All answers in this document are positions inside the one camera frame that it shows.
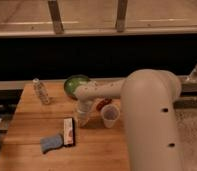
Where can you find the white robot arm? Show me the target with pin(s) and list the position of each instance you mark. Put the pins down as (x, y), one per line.
(147, 98)

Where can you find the clear plastic water bottle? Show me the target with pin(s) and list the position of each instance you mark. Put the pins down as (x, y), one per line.
(41, 91)

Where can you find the metal railing post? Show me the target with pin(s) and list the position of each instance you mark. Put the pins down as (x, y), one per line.
(121, 15)
(55, 16)

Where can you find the clear plastic cup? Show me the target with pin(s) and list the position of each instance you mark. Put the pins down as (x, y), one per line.
(110, 114)

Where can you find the blue sponge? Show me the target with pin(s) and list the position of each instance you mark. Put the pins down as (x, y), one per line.
(51, 143)

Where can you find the green bowl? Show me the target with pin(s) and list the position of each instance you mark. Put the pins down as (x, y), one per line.
(73, 82)

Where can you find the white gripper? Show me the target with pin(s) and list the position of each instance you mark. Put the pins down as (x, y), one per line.
(83, 112)

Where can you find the small red object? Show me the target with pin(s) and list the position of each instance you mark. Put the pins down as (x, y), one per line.
(102, 103)

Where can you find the left metal railing post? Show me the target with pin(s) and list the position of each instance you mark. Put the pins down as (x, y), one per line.
(55, 16)

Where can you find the right metal railing post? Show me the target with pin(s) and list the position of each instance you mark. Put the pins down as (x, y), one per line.
(121, 15)

